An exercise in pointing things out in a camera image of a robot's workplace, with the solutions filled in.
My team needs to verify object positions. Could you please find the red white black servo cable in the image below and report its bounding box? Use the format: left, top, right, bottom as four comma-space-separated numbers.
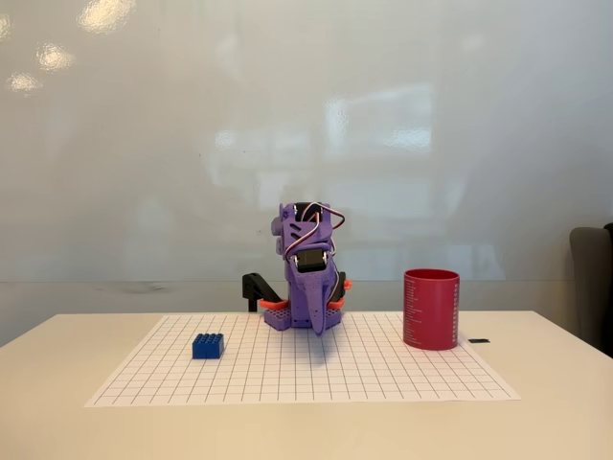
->
284, 202, 347, 264

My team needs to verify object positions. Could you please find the red cup with white print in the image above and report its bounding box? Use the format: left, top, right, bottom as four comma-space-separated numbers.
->
402, 268, 462, 353

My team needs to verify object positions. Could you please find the blue toy brick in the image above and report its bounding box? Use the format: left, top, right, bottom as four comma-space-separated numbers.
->
192, 332, 226, 360

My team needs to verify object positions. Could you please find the white grid paper sheet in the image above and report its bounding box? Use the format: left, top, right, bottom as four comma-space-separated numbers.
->
84, 312, 522, 409

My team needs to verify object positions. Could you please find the black clamp with orange handle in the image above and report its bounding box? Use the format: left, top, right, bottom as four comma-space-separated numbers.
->
240, 271, 290, 313
329, 270, 355, 310

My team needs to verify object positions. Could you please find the dark grey chair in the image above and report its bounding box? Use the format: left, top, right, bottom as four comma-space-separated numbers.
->
568, 221, 613, 358

